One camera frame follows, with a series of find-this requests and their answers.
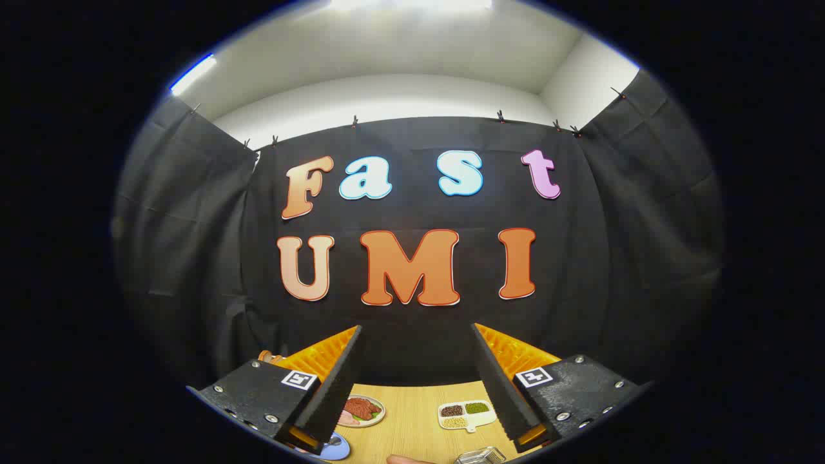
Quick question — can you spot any perforated metal basket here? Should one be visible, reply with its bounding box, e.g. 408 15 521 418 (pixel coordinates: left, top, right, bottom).
453 446 508 464

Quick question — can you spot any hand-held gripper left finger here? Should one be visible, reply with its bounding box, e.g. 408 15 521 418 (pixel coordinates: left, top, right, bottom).
186 325 364 456

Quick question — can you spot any oval plate with meat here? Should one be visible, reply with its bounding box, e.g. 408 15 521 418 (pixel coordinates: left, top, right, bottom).
338 394 386 429

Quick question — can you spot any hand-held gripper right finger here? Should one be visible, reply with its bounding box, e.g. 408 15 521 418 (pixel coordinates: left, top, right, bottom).
471 322 652 454

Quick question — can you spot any brown steak piece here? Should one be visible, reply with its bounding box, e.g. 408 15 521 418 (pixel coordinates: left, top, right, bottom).
345 398 381 421

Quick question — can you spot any blue round plate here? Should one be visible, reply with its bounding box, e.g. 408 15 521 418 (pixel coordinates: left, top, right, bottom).
309 432 352 461

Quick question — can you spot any white divided bean dish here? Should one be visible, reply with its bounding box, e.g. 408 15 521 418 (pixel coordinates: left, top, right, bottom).
438 400 498 433

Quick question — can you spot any black backdrop cloth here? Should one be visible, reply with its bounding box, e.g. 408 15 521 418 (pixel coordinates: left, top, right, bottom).
113 68 726 387

